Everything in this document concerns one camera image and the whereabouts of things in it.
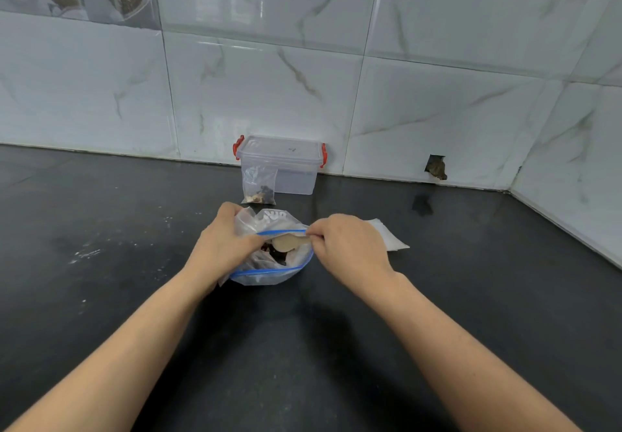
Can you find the person's left hand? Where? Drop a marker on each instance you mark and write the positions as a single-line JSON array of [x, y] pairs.
[[218, 244]]

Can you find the person's right hand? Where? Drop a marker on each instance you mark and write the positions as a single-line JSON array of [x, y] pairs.
[[347, 247]]

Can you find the person's right fingers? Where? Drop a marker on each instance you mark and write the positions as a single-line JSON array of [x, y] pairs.
[[316, 233]]

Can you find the person's left thumb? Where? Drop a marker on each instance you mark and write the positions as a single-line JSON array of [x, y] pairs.
[[252, 242]]

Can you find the clear zip bag blue seal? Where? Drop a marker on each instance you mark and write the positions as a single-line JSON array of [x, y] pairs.
[[269, 252]]

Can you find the person's left forearm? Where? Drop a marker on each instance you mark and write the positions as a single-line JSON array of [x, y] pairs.
[[111, 354]]

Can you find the person's right forearm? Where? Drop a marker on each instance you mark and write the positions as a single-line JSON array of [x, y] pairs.
[[457, 354]]

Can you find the dark spices in bag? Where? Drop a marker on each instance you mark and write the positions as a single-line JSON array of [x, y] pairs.
[[274, 254]]

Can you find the beige round piece in bag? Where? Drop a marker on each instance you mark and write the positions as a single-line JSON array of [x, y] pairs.
[[287, 241]]

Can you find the small clear bag of spices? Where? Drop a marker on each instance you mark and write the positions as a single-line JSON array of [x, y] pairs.
[[259, 185]]

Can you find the empty clear plastic bags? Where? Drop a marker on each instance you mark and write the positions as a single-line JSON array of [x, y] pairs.
[[388, 236]]

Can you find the clear plastic box red clips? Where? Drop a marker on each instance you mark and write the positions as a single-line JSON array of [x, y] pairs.
[[282, 164]]

